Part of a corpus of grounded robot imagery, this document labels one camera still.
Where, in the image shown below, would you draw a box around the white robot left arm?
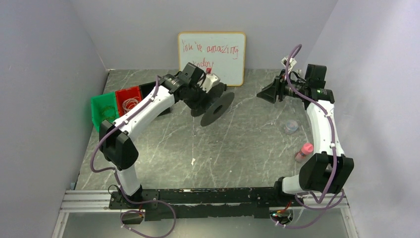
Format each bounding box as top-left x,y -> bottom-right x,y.
90,63 -> 220,203

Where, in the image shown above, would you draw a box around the green plastic bin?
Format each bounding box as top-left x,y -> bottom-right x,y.
91,92 -> 119,132

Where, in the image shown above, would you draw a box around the black cable spool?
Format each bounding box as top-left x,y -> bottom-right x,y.
191,83 -> 235,126

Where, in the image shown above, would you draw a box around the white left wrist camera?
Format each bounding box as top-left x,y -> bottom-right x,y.
200,67 -> 220,93

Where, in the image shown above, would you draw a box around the white coiled cables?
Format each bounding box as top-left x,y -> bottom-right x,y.
122,97 -> 141,113

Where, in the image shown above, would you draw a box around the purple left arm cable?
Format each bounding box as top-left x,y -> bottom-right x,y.
90,74 -> 178,238

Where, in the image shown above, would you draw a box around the clear plastic cup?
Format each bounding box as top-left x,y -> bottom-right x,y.
284,119 -> 299,134

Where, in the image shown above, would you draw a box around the aluminium frame rail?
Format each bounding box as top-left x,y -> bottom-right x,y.
52,190 -> 359,238

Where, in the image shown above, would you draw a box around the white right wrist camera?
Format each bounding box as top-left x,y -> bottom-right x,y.
280,57 -> 302,76

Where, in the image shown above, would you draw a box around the red plastic bin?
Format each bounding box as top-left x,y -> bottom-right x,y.
115,86 -> 142,116

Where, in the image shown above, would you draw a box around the whiteboard with red writing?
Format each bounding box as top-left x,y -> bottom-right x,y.
178,32 -> 246,86

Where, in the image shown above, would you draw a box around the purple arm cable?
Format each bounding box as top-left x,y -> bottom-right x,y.
271,44 -> 345,230
90,74 -> 178,238

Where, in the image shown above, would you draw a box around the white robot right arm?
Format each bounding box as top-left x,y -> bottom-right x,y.
257,64 -> 354,194

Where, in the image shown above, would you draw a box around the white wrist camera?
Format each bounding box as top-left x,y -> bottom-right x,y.
200,67 -> 220,93
280,57 -> 302,76

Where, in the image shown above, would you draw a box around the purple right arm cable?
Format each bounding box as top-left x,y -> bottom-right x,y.
271,44 -> 345,230

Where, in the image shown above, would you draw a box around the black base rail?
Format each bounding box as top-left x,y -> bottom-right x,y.
109,185 -> 297,221

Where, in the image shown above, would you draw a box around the pink small bottle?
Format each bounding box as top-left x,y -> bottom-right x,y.
295,143 -> 314,162

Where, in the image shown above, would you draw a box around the green coiled cables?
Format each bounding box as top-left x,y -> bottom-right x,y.
100,106 -> 119,124

